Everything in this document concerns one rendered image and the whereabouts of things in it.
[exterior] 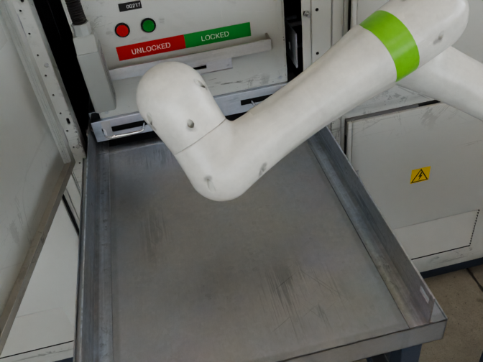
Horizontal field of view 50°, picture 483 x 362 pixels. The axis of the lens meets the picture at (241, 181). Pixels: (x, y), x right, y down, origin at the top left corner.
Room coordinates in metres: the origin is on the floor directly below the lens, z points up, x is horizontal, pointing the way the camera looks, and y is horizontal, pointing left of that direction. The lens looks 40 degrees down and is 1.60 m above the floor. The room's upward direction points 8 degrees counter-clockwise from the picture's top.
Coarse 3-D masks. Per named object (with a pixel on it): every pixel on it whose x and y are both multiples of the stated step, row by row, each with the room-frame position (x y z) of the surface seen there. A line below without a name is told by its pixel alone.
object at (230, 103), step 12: (276, 84) 1.18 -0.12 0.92; (216, 96) 1.16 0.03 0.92; (228, 96) 1.16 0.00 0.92; (240, 96) 1.16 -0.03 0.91; (252, 96) 1.16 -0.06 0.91; (264, 96) 1.17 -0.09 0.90; (228, 108) 1.16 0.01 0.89; (240, 108) 1.16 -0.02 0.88; (96, 120) 1.12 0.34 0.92; (108, 120) 1.12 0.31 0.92; (120, 120) 1.12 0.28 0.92; (132, 120) 1.12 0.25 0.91; (96, 132) 1.11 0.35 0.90; (120, 132) 1.12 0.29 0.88; (144, 132) 1.13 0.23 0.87
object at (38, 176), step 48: (0, 0) 1.07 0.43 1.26; (0, 48) 0.97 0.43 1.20; (0, 96) 0.93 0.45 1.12; (48, 96) 1.07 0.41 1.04; (0, 144) 0.86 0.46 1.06; (48, 144) 1.03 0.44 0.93; (0, 192) 0.79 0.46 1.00; (48, 192) 0.94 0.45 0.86; (0, 240) 0.72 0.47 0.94; (0, 288) 0.65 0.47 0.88; (0, 336) 0.56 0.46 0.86
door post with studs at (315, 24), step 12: (312, 0) 1.15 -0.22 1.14; (324, 0) 1.15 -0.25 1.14; (312, 12) 1.15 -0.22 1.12; (324, 12) 1.15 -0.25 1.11; (312, 24) 1.15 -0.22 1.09; (324, 24) 1.15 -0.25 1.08; (312, 36) 1.15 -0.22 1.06; (324, 36) 1.15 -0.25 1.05; (312, 48) 1.15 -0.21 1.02; (324, 48) 1.15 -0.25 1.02; (312, 60) 1.15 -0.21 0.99
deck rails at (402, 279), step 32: (96, 160) 1.06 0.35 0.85; (320, 160) 0.93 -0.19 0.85; (96, 192) 0.93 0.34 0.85; (352, 192) 0.81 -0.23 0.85; (96, 224) 0.82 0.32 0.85; (352, 224) 0.72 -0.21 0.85; (384, 224) 0.65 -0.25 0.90; (96, 256) 0.72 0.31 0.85; (384, 256) 0.62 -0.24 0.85; (96, 288) 0.64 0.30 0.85; (416, 288) 0.52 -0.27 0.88; (96, 320) 0.57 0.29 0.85; (416, 320) 0.48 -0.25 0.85; (96, 352) 0.50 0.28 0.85
